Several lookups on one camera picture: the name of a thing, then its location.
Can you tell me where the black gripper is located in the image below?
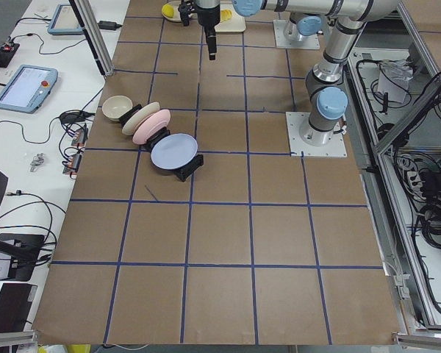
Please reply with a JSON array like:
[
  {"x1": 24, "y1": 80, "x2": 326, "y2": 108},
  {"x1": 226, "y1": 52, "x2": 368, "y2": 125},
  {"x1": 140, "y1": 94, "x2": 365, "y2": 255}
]
[{"x1": 196, "y1": 0, "x2": 221, "y2": 60}]

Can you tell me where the spiral bread roll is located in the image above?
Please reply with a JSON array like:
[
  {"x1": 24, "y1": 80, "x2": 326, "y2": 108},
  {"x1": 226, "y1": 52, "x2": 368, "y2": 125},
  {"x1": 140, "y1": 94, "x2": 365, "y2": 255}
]
[{"x1": 220, "y1": 9, "x2": 232, "y2": 22}]

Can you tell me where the blue plate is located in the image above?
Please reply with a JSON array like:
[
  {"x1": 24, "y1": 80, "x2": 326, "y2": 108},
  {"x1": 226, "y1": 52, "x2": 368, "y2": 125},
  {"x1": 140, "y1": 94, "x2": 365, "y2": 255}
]
[{"x1": 151, "y1": 133, "x2": 198, "y2": 170}]

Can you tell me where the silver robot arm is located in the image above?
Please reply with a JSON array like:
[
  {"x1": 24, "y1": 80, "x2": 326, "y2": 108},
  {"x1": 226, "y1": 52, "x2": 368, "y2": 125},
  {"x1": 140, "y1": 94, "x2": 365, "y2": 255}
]
[
  {"x1": 193, "y1": 1, "x2": 323, "y2": 60},
  {"x1": 233, "y1": 0, "x2": 399, "y2": 142}
]

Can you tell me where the cream plate under lemon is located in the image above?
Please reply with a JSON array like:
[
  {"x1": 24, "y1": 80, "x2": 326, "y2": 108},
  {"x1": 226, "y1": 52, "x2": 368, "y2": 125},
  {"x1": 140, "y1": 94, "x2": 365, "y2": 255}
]
[{"x1": 161, "y1": 1, "x2": 196, "y2": 26}]

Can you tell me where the pink plate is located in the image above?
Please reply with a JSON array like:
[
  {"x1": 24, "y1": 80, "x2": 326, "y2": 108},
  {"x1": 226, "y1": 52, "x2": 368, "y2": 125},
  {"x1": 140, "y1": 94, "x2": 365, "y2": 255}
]
[{"x1": 132, "y1": 109, "x2": 171, "y2": 145}]

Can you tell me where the cream plate in rack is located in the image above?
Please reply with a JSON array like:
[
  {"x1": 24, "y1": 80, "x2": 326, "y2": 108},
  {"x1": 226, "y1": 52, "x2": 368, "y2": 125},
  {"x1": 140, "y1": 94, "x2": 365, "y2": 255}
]
[{"x1": 119, "y1": 101, "x2": 160, "y2": 136}]

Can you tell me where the cream rectangular tray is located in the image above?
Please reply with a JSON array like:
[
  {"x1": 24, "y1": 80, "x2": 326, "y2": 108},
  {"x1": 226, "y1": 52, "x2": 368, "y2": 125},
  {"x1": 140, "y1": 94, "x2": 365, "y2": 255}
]
[{"x1": 215, "y1": 4, "x2": 246, "y2": 33}]

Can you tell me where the yellow lemon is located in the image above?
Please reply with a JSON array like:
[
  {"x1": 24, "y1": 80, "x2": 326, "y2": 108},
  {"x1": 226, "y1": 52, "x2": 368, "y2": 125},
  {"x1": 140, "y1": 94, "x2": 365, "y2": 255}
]
[{"x1": 161, "y1": 4, "x2": 174, "y2": 18}]

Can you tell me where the black power adapter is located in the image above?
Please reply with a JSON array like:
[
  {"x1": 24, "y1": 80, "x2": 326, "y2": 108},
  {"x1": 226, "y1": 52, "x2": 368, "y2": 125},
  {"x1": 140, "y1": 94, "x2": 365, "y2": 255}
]
[{"x1": 98, "y1": 21, "x2": 121, "y2": 31}]

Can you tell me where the cream bowl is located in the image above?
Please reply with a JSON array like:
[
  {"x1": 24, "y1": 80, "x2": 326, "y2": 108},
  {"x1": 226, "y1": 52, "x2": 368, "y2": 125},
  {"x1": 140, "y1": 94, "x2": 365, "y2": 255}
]
[{"x1": 101, "y1": 96, "x2": 133, "y2": 121}]

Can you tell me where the black dish rack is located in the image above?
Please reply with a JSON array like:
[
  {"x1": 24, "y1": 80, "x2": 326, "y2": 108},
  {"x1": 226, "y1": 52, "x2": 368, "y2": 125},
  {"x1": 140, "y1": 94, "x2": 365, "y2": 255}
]
[{"x1": 139, "y1": 125, "x2": 204, "y2": 182}]

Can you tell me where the far teach pendant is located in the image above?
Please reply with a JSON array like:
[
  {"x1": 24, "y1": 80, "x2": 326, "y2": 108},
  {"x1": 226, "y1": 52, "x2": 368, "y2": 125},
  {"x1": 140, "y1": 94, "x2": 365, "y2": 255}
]
[{"x1": 47, "y1": 4, "x2": 83, "y2": 35}]

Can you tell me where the teach pendant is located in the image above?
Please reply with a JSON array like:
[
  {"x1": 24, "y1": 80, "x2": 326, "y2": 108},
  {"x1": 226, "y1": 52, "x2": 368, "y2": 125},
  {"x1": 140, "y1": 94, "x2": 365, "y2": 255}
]
[
  {"x1": 47, "y1": 4, "x2": 83, "y2": 35},
  {"x1": 0, "y1": 65, "x2": 59, "y2": 114}
]

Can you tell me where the white box in cabinet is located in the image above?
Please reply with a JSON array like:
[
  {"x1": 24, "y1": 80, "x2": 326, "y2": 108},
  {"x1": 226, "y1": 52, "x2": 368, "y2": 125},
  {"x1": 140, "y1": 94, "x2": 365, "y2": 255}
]
[{"x1": 377, "y1": 60, "x2": 413, "y2": 104}]

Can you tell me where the near teach pendant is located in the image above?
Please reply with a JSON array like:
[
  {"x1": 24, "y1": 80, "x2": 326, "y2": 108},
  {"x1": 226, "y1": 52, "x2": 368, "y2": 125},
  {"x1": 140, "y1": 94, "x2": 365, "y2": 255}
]
[{"x1": 0, "y1": 65, "x2": 59, "y2": 114}]

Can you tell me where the black device on table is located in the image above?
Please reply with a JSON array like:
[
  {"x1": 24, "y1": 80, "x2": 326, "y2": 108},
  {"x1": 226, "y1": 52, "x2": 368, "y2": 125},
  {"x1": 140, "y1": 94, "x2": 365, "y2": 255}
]
[{"x1": 0, "y1": 43, "x2": 20, "y2": 68}]

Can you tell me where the small metal clamp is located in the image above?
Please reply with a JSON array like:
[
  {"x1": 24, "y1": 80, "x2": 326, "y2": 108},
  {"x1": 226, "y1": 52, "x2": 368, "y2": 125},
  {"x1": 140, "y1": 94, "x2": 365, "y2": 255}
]
[{"x1": 29, "y1": 153, "x2": 45, "y2": 172}]

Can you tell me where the black monitor stand base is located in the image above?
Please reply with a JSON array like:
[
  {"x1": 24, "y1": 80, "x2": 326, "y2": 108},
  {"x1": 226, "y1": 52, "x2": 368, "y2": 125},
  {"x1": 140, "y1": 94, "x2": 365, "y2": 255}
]
[{"x1": 0, "y1": 233, "x2": 44, "y2": 282}]

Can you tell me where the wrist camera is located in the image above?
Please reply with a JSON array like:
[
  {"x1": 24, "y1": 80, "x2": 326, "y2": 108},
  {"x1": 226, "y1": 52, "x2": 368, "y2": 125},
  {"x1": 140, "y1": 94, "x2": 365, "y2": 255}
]
[{"x1": 178, "y1": 0, "x2": 194, "y2": 26}]

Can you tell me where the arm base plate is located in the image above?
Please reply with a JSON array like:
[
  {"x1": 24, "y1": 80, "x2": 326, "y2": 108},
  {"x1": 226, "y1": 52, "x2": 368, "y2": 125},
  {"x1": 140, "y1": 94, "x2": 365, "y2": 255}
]
[
  {"x1": 286, "y1": 112, "x2": 347, "y2": 158},
  {"x1": 273, "y1": 16, "x2": 322, "y2": 50}
]

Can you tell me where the aluminium frame post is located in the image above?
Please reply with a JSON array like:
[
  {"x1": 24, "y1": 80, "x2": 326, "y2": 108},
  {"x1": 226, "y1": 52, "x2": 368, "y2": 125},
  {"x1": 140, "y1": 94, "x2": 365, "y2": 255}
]
[{"x1": 69, "y1": 0, "x2": 114, "y2": 77}]

